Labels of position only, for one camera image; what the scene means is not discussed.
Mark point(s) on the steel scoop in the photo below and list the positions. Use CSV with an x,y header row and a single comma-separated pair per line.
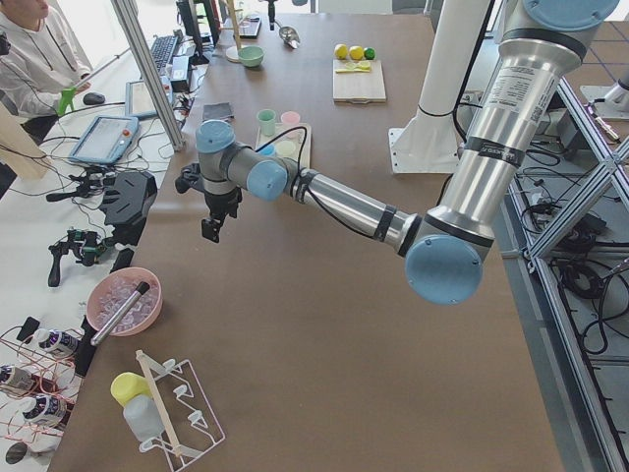
x,y
288,35

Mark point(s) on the yellow plastic knife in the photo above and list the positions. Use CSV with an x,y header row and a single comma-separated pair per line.
x,y
352,71

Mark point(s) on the light blue cup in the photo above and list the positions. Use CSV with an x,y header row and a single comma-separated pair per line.
x,y
267,150

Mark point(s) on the beige rabbit tray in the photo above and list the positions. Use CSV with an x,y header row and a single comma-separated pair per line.
x,y
300,135

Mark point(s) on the white wire drying rack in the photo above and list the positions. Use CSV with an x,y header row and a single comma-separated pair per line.
x,y
191,427

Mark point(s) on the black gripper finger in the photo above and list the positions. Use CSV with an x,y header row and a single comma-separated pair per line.
x,y
211,227

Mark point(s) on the grey folded cloth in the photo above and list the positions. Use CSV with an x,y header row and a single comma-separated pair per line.
x,y
217,111

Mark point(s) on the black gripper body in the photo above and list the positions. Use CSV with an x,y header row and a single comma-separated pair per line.
x,y
221,202

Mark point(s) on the black monitor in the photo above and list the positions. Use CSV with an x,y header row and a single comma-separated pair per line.
x,y
203,45

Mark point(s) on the pink cup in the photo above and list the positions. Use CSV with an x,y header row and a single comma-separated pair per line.
x,y
290,118

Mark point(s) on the black keyboard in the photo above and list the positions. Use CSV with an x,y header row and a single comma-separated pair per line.
x,y
162,51

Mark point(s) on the green lime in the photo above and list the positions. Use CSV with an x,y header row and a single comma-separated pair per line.
x,y
369,53

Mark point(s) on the seated person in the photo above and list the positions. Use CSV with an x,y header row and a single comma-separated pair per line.
x,y
42,62

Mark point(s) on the green bowl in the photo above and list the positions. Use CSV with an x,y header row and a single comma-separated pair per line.
x,y
251,56

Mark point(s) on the whole lemon upper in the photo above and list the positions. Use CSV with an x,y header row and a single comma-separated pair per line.
x,y
356,52

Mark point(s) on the blue teach pendant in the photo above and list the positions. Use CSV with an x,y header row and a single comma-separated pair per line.
x,y
105,140
138,102

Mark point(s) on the wooden cutting board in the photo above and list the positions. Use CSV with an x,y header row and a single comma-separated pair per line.
x,y
358,88

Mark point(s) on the wooden cup stand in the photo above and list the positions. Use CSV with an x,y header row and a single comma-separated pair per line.
x,y
233,52

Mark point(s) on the metal ice scoop handle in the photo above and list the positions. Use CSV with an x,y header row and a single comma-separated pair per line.
x,y
123,310

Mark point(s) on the aluminium frame post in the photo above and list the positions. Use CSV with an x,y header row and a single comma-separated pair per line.
x,y
127,15

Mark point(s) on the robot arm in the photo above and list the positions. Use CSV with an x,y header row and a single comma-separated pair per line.
x,y
444,249
271,13

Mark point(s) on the white cup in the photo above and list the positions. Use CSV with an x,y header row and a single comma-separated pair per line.
x,y
285,148

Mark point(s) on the yellow cup on rack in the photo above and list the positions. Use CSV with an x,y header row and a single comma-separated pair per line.
x,y
127,386

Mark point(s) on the grey cup on rack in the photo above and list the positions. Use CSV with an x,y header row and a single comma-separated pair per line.
x,y
143,418

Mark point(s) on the green cup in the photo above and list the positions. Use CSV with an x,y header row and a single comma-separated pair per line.
x,y
266,119

